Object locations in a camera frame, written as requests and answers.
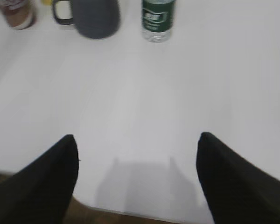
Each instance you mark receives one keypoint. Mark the clear water bottle green label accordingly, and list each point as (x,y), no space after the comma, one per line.
(157,19)

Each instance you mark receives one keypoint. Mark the brown Nescafe coffee bottle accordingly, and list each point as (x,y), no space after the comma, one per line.
(19,14)

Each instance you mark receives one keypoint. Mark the dark grey mug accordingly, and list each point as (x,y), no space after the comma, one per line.
(95,19)

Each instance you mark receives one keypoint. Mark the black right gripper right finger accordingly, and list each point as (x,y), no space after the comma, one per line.
(236,191)

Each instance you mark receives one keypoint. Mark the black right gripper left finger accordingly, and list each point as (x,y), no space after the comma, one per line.
(41,192)

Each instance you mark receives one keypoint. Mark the yellow plastic cup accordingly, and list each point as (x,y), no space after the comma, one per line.
(47,2)

